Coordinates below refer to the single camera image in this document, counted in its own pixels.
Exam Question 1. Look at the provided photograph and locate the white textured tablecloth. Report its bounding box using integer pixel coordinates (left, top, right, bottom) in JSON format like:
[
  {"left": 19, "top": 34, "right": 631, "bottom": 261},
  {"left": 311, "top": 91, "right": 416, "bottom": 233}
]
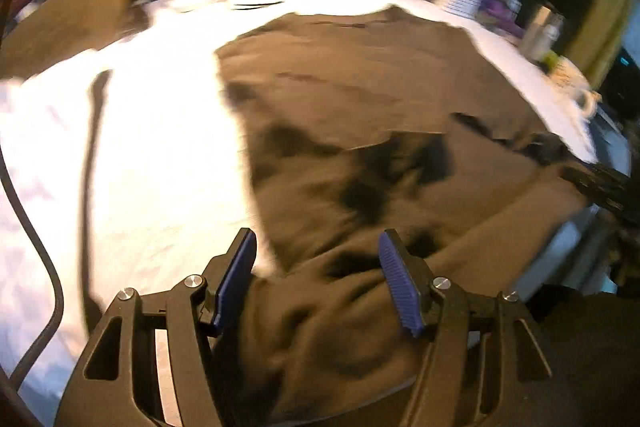
[{"left": 0, "top": 0, "right": 601, "bottom": 427}]

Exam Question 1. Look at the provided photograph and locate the steel tumbler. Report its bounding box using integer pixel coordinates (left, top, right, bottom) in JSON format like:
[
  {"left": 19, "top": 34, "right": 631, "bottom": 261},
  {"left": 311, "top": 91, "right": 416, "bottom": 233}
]
[{"left": 521, "top": 4, "right": 564, "bottom": 64}]

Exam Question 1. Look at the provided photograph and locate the brown sweatshirt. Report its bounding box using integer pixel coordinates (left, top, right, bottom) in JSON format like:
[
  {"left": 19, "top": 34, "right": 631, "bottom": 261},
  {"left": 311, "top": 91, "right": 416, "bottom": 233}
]
[{"left": 214, "top": 4, "right": 596, "bottom": 427}]

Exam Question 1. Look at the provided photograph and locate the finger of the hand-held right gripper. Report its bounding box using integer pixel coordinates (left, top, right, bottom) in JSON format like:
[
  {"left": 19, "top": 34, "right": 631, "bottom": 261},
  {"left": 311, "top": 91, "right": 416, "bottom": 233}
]
[{"left": 562, "top": 163, "right": 608, "bottom": 200}]

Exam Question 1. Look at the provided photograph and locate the thick black braided cable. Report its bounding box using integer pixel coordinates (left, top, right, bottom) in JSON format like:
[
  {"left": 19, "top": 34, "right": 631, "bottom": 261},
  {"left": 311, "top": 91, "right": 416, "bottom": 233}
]
[{"left": 0, "top": 142, "right": 66, "bottom": 388}]

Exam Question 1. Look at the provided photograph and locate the black screen device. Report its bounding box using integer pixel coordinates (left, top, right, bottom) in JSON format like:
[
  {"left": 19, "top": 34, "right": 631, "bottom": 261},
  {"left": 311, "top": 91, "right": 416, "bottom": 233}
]
[{"left": 600, "top": 42, "right": 640, "bottom": 118}]

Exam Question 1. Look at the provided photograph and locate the white printed mug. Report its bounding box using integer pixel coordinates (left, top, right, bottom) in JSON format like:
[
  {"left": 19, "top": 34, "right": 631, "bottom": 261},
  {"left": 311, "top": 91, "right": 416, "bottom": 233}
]
[{"left": 546, "top": 56, "right": 602, "bottom": 118}]

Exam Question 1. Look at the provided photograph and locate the purple cloth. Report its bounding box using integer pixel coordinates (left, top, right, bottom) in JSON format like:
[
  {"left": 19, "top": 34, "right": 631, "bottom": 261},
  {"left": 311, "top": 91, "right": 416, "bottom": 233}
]
[{"left": 479, "top": 0, "right": 523, "bottom": 30}]

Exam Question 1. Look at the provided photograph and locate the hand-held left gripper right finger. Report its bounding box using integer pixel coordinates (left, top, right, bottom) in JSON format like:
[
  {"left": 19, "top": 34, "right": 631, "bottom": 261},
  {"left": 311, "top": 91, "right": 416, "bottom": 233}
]
[{"left": 377, "top": 229, "right": 553, "bottom": 427}]

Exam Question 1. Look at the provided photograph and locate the cardboard box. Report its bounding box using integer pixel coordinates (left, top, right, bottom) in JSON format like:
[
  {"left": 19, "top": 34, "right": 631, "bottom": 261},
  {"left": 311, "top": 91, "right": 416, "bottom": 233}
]
[{"left": 0, "top": 0, "right": 133, "bottom": 78}]

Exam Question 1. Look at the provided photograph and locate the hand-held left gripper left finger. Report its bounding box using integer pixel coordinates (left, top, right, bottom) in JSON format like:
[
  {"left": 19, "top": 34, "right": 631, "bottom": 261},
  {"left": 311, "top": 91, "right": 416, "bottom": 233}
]
[{"left": 52, "top": 228, "right": 258, "bottom": 427}]

